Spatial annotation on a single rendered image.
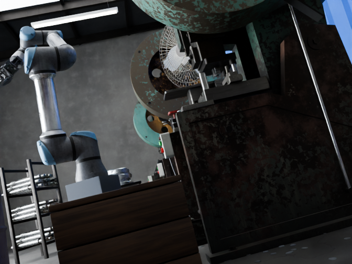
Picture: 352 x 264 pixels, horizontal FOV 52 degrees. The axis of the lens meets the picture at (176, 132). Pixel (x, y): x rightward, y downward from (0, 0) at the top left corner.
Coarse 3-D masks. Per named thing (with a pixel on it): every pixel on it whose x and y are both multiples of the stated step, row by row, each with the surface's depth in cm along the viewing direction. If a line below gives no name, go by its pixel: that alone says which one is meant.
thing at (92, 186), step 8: (104, 176) 163; (112, 176) 170; (72, 184) 163; (80, 184) 161; (88, 184) 160; (96, 184) 159; (104, 184) 161; (112, 184) 167; (72, 192) 162; (80, 192) 161; (88, 192) 160; (96, 192) 158; (104, 192) 159; (72, 200) 162
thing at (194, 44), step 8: (208, 40) 181; (216, 40) 182; (192, 48) 183; (200, 48) 180; (208, 48) 180; (216, 48) 181; (192, 56) 183; (200, 56) 180; (208, 56) 180; (192, 64) 188; (200, 64) 185
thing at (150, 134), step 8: (136, 104) 491; (136, 112) 489; (144, 112) 491; (136, 120) 487; (144, 120) 488; (152, 120) 519; (160, 120) 493; (168, 120) 500; (136, 128) 486; (144, 128) 486; (152, 128) 495; (160, 128) 497; (168, 128) 498; (144, 136) 484; (152, 136) 486; (152, 144) 489; (160, 152) 525; (152, 176) 544
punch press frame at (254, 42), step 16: (304, 0) 176; (320, 0) 177; (272, 16) 173; (288, 16) 174; (304, 16) 175; (176, 32) 204; (240, 32) 203; (256, 32) 171; (272, 32) 172; (288, 32) 172; (224, 48) 206; (240, 48) 201; (256, 48) 174; (272, 48) 170; (240, 64) 201; (256, 64) 200; (272, 64) 169; (272, 80) 167; (240, 96) 165
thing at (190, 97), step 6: (198, 84) 177; (210, 84) 180; (168, 90) 175; (174, 90) 176; (180, 90) 176; (186, 90) 179; (192, 90) 178; (198, 90) 179; (168, 96) 182; (174, 96) 185; (180, 96) 188; (192, 96) 178; (198, 96) 178; (192, 102) 178
